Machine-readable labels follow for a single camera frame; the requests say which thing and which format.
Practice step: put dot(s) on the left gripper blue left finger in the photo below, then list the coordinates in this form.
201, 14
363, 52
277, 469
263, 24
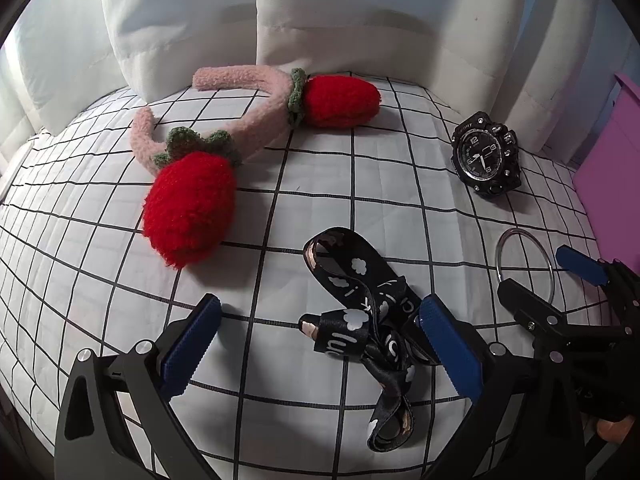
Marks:
92, 439

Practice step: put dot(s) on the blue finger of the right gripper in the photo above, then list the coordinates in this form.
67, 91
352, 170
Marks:
530, 309
619, 283

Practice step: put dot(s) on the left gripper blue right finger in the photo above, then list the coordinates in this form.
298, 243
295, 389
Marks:
520, 424

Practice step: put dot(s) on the black wrist watch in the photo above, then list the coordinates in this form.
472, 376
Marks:
486, 156

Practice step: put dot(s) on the pink strawberry fuzzy headband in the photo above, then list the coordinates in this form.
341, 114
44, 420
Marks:
190, 205

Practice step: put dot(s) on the right human hand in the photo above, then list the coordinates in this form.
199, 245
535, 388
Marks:
615, 432

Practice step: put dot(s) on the purple plastic bin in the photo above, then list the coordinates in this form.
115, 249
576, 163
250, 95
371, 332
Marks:
608, 181

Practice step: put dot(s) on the white black grid tablecloth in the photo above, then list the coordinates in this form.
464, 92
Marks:
76, 273

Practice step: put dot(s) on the white curtain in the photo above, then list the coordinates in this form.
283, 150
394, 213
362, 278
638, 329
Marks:
543, 67

